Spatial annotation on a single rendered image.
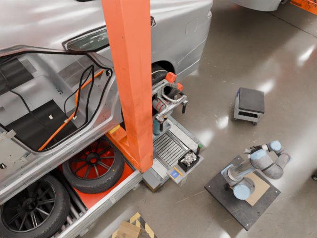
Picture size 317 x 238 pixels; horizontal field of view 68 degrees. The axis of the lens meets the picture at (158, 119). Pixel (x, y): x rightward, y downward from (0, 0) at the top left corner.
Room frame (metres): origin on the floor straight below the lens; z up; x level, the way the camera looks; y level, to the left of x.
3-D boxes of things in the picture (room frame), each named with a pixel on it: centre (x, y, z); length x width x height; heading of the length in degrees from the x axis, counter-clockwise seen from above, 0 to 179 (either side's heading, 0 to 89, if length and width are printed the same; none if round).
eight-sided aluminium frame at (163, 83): (1.62, 0.01, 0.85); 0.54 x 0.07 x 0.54; 134
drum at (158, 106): (1.57, -0.04, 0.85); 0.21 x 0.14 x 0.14; 44
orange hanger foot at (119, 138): (1.28, 0.39, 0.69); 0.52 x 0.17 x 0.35; 44
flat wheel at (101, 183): (1.11, 0.72, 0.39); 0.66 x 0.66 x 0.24
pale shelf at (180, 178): (1.07, -0.31, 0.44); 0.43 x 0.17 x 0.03; 134
